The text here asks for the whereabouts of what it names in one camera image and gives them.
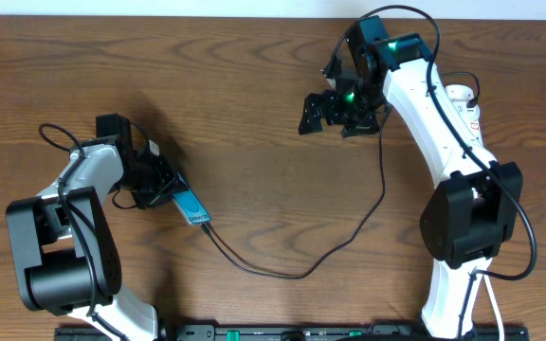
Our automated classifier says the white power strip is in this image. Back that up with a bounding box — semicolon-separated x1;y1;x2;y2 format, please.
453;101;482;145

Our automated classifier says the black USB charging cable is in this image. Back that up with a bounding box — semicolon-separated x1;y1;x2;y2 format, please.
200;71;482;280

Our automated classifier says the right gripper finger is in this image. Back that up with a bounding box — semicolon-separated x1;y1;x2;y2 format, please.
298;93;322;135
340;111;380;138

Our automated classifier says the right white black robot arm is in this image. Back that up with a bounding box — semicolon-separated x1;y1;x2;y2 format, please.
299;15;523;340

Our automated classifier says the blue screen Galaxy smartphone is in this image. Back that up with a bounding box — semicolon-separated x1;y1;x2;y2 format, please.
172;175;211;225

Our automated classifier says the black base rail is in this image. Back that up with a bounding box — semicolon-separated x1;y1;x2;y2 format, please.
53;323;530;341

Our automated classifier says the white USB charger plug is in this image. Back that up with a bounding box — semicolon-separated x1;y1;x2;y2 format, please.
446;84;477;108

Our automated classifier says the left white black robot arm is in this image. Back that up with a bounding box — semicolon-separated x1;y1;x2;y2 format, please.
6;114;190;340

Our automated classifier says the white power strip cord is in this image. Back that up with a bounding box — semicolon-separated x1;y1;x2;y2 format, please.
481;273;506;341

